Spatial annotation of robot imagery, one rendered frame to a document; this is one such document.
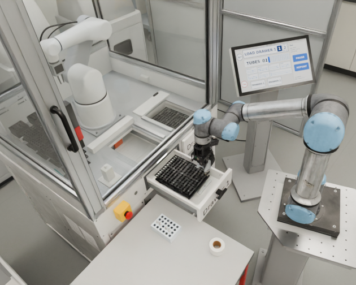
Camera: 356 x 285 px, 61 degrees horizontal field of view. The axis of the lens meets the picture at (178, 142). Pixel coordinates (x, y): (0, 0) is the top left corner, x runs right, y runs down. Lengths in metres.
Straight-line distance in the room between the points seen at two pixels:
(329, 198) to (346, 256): 0.28
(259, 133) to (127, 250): 1.37
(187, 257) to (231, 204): 1.16
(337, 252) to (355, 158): 1.68
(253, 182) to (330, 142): 1.64
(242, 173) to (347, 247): 1.32
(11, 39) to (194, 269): 1.10
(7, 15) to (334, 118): 0.96
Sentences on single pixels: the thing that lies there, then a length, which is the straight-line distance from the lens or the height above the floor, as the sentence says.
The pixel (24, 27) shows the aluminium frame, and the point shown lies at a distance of 0.92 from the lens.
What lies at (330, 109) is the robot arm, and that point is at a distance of 1.09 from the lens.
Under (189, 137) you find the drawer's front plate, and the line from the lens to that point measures 1.70.
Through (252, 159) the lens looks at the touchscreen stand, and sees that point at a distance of 2.57.
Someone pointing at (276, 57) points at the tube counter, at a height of 1.11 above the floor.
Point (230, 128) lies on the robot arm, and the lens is 1.22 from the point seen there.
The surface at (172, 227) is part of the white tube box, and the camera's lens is 1.50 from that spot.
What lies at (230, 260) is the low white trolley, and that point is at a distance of 1.45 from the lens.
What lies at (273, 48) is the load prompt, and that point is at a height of 1.16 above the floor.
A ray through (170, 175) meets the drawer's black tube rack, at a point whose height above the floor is 0.90.
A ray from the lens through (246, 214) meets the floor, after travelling 2.50.
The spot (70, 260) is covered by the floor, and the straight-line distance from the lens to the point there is 2.48.
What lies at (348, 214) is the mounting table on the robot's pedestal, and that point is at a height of 0.76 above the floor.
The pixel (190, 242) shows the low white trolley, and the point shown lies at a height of 0.76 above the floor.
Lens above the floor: 2.06
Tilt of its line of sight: 43 degrees down
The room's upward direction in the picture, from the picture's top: 6 degrees counter-clockwise
